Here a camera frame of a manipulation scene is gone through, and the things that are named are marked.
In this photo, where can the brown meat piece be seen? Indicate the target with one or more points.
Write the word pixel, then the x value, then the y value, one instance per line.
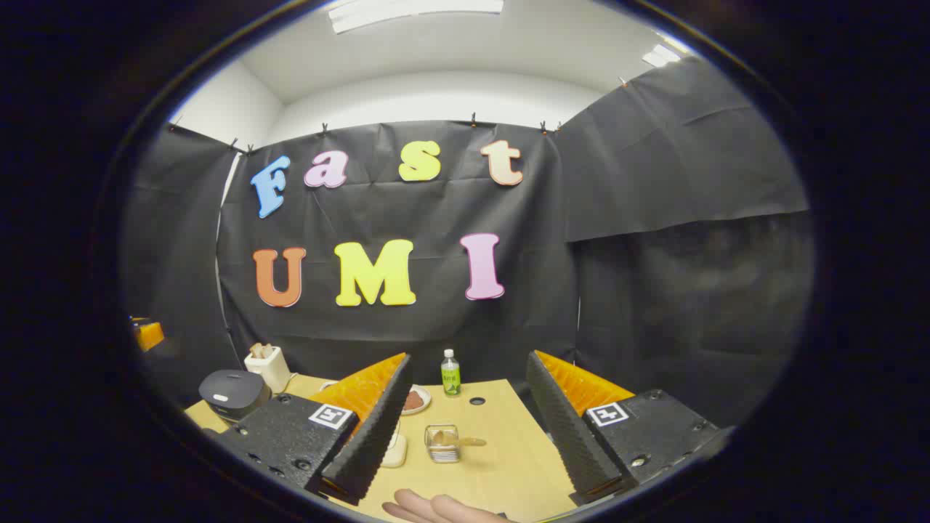
pixel 413 401

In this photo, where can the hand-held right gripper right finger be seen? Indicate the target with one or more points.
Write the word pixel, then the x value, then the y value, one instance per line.
pixel 567 428

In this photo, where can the white round plate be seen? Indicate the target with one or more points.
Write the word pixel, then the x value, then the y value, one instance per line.
pixel 425 399

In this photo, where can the green tea bottle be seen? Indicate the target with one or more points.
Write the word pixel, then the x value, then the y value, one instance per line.
pixel 450 378

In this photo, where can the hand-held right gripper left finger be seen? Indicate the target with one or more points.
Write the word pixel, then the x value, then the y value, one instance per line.
pixel 370 436

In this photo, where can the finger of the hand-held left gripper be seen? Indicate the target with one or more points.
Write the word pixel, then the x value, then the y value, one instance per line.
pixel 149 335

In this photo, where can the ceiling light panel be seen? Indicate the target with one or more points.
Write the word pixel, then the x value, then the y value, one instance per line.
pixel 414 11
pixel 665 54

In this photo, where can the cream utensil box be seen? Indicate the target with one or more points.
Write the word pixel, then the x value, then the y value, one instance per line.
pixel 270 369

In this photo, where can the dark grey rice cooker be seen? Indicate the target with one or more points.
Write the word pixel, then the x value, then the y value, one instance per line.
pixel 232 392

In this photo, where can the wooden spoon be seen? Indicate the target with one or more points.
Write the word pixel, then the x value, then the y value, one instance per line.
pixel 465 441

